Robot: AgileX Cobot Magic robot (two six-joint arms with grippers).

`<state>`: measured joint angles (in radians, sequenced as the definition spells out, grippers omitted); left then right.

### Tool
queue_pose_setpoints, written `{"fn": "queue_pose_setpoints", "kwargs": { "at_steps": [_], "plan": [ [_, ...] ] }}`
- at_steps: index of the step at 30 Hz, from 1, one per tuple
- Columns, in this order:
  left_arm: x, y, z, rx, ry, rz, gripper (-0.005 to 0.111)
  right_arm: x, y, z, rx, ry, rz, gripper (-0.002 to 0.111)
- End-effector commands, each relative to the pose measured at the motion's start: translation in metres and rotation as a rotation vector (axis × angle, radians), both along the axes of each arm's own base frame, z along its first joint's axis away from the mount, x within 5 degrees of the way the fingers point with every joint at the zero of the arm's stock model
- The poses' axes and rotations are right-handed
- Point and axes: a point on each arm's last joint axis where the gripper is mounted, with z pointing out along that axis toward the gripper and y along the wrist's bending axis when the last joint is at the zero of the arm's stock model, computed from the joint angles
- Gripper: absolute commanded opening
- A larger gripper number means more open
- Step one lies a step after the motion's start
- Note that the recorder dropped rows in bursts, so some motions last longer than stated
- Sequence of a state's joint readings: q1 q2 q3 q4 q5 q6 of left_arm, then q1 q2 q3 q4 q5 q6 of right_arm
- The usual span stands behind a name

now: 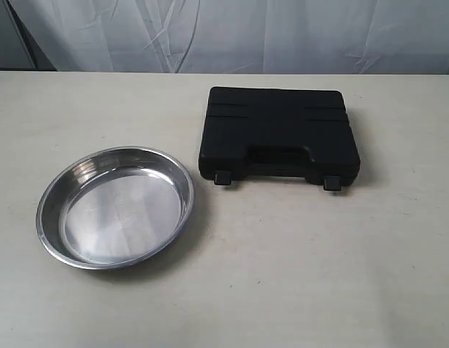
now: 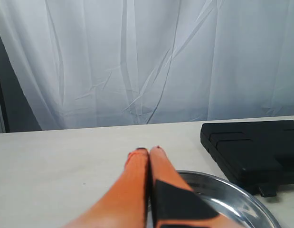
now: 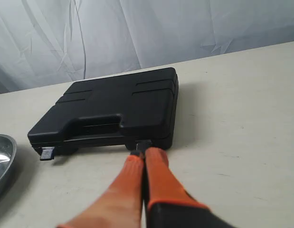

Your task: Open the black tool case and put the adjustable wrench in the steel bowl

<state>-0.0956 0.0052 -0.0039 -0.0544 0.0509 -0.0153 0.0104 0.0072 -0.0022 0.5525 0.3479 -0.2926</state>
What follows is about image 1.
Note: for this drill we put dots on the black plastic tool case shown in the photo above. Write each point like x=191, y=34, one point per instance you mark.
x=274, y=132

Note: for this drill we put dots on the round stainless steel pan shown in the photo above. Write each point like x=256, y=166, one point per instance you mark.
x=115, y=208

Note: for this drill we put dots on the white wrinkled backdrop curtain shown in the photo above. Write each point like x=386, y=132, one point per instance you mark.
x=261, y=37

